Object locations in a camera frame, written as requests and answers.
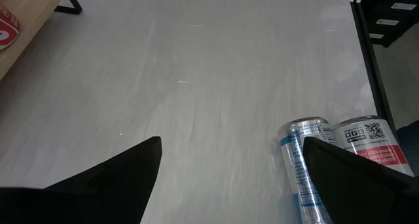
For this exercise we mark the blue slim can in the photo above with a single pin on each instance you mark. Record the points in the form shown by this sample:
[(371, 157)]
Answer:
[(294, 158)]

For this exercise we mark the person's leg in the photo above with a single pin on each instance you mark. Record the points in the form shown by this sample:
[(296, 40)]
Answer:
[(409, 148)]

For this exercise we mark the black case with white labels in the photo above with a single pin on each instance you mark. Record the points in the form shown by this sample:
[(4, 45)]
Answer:
[(389, 17)]

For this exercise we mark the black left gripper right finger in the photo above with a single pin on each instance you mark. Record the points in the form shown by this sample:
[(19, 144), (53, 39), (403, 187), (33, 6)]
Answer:
[(360, 191)]

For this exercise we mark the red Coca-Cola can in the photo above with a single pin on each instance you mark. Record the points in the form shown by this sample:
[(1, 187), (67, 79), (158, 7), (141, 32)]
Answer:
[(6, 30)]

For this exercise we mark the white Celsius peach can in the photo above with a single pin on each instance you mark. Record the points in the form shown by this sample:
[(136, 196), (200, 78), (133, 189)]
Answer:
[(370, 139)]

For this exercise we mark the wooden shelf with black legs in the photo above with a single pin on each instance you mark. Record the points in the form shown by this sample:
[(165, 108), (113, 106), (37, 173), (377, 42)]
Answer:
[(32, 1)]

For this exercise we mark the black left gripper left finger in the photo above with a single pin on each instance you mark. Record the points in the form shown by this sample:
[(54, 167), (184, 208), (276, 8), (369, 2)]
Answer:
[(98, 197)]

